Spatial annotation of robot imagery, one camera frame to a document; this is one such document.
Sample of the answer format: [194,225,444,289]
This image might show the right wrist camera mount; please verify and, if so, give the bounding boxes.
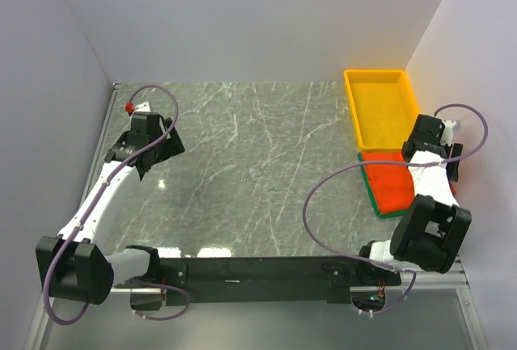
[440,120,460,146]

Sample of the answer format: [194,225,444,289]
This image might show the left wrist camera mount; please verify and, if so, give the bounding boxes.
[124,101,152,117]

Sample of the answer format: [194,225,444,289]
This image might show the black base beam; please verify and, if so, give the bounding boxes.
[112,255,401,307]

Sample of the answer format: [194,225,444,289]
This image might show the folded green t shirt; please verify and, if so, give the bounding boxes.
[357,151,414,218]

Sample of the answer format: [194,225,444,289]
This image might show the orange t shirt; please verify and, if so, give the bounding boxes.
[361,151,457,216]

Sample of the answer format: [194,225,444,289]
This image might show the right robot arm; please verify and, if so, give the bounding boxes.
[354,115,472,285]

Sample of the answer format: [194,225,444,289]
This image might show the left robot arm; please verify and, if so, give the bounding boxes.
[36,112,185,305]

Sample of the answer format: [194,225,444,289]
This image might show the yellow plastic bin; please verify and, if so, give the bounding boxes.
[343,69,420,153]

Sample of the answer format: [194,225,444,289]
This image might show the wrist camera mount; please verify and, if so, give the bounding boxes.
[440,120,460,146]
[124,101,152,117]

